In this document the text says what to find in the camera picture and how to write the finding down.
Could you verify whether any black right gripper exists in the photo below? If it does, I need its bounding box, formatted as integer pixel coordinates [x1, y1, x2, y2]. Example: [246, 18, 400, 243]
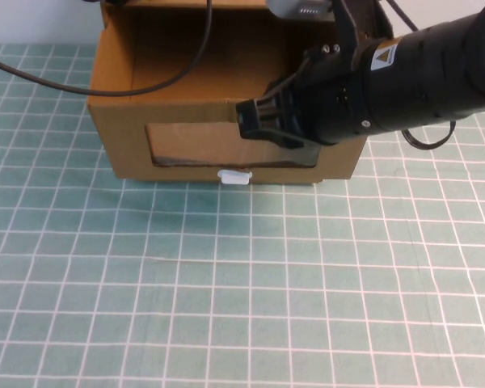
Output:
[235, 43, 373, 149]

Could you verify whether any cardboard drawer with wide window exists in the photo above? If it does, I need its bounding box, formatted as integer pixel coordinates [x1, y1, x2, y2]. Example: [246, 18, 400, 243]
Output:
[86, 4, 369, 187]

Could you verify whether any green checked tablecloth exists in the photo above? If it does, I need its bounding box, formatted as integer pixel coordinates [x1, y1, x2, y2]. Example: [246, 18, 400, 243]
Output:
[0, 43, 485, 388]

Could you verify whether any white plastic drawer handle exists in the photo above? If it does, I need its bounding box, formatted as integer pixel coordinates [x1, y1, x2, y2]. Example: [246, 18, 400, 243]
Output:
[217, 169, 254, 186]

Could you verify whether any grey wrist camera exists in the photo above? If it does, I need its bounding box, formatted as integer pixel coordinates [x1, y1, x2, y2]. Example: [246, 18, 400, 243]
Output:
[265, 0, 333, 20]

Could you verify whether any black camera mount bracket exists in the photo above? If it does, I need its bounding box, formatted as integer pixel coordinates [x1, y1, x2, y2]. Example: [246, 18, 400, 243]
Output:
[331, 0, 394, 62]

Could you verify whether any short black cable loop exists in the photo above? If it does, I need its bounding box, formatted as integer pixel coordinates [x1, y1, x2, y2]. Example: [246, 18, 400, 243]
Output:
[401, 120, 457, 151]

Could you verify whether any long black cable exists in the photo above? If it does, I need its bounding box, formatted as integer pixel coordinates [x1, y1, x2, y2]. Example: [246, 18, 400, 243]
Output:
[0, 0, 214, 98]

